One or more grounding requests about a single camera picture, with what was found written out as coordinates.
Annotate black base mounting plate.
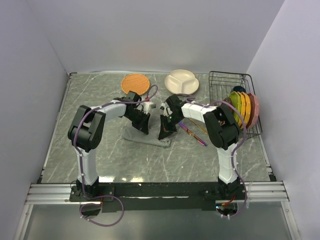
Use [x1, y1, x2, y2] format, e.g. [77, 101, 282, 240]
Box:
[69, 182, 246, 213]

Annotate dark blue bowl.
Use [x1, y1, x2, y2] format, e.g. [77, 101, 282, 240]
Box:
[232, 85, 247, 93]

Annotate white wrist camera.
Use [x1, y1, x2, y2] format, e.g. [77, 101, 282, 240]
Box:
[160, 102, 172, 116]
[141, 100, 156, 114]

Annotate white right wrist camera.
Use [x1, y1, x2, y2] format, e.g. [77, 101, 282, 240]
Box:
[160, 102, 172, 116]

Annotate orange woven round coaster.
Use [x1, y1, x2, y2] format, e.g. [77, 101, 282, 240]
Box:
[121, 73, 151, 95]

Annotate cream divided plate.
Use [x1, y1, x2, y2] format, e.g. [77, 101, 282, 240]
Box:
[164, 69, 200, 95]

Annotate black wire dish rack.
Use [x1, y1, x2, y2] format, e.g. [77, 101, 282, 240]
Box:
[208, 71, 263, 139]

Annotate grey cloth napkin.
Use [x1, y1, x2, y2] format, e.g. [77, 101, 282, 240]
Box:
[121, 126, 171, 148]

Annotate orange scalloped plate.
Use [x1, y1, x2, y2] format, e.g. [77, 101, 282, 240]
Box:
[244, 93, 251, 119]

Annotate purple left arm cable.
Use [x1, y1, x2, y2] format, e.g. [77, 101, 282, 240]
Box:
[73, 84, 160, 228]

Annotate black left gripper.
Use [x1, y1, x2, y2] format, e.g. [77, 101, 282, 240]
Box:
[125, 109, 151, 135]

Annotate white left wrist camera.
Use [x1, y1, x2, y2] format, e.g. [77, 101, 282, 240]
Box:
[141, 100, 156, 114]

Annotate green scalloped plate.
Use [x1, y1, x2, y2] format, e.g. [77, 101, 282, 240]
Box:
[229, 91, 242, 127]

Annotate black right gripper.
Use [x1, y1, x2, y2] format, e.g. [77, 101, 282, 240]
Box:
[159, 113, 183, 141]

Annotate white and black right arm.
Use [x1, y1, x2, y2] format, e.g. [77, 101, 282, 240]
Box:
[158, 94, 241, 200]

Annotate gold spoon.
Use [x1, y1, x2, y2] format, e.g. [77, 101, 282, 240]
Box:
[189, 118, 208, 135]

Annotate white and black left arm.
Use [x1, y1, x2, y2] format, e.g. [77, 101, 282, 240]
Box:
[67, 91, 155, 201]

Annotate yellow scalloped plate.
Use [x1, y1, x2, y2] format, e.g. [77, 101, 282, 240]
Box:
[237, 92, 249, 126]

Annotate aluminium frame rail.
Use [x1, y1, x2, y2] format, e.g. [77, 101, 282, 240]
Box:
[24, 181, 289, 205]

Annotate iridescent purple knife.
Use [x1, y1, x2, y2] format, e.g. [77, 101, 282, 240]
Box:
[178, 122, 208, 147]

